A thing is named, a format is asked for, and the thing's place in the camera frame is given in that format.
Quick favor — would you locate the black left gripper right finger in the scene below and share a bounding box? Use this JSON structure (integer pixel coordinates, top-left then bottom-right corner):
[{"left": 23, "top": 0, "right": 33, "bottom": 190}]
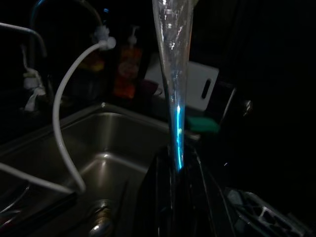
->
[{"left": 177, "top": 145, "right": 316, "bottom": 237}]

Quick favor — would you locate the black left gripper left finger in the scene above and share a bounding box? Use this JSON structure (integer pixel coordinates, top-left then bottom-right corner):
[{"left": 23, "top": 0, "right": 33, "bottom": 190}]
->
[{"left": 138, "top": 148, "right": 175, "bottom": 237}]

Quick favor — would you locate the stainless steel bowl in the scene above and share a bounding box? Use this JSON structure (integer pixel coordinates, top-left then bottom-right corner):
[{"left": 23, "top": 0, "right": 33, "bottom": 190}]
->
[{"left": 152, "top": 0, "right": 199, "bottom": 173}]

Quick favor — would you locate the steel sink drain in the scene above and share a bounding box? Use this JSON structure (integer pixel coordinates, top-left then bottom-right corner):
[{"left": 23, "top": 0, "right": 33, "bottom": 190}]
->
[{"left": 86, "top": 202, "right": 117, "bottom": 237}]

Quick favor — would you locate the stainless steel sink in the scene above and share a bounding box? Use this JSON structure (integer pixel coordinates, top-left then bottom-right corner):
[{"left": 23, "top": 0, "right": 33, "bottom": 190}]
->
[{"left": 0, "top": 102, "right": 200, "bottom": 237}]

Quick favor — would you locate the green sponge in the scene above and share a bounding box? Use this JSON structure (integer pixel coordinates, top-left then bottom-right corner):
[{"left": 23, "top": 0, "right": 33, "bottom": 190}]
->
[{"left": 186, "top": 116, "right": 220, "bottom": 134}]

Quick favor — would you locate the white cutting board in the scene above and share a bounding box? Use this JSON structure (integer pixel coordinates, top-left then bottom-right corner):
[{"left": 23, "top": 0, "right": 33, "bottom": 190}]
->
[{"left": 143, "top": 53, "right": 220, "bottom": 112}]

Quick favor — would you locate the orange soap pump bottle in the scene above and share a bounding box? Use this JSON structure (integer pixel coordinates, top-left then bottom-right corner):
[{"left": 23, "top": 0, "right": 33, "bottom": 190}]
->
[{"left": 113, "top": 24, "right": 144, "bottom": 99}]

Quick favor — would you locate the dark bottle red yellow label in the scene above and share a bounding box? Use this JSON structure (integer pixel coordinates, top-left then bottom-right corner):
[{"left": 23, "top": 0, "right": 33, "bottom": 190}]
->
[{"left": 81, "top": 41, "right": 109, "bottom": 99}]

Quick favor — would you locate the dark gooseneck faucet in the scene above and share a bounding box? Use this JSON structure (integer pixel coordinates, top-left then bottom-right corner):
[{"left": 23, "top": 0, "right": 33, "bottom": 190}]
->
[{"left": 31, "top": 0, "right": 117, "bottom": 49}]

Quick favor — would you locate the steel faucet with white wrap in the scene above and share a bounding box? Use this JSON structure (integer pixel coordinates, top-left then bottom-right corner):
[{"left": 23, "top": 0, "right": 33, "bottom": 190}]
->
[{"left": 0, "top": 22, "right": 55, "bottom": 112}]

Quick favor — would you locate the white hose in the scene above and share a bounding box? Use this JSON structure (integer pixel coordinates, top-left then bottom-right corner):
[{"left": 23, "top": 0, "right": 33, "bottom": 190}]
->
[{"left": 0, "top": 37, "right": 117, "bottom": 196}]

